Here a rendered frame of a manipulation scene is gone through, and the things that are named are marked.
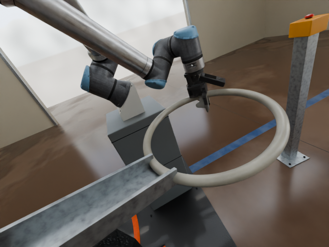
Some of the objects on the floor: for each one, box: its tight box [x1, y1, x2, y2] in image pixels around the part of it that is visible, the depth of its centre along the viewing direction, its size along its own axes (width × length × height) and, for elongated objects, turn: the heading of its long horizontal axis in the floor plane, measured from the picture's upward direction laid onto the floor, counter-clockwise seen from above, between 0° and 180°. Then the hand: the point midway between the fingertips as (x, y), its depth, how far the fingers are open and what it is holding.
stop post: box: [277, 13, 329, 168], centre depth 111 cm, size 20×20×109 cm
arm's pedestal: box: [106, 96, 198, 217], centre depth 131 cm, size 50×50×85 cm
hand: (209, 107), depth 76 cm, fingers closed on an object, 4 cm apart
